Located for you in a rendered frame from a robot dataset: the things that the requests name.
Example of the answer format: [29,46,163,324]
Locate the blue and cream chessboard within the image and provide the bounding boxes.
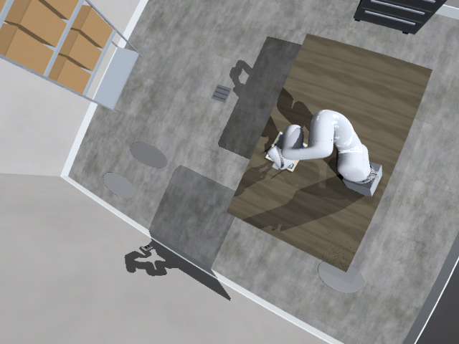
[266,132,307,172]

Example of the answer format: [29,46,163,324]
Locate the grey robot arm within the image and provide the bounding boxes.
[267,110,380,183]

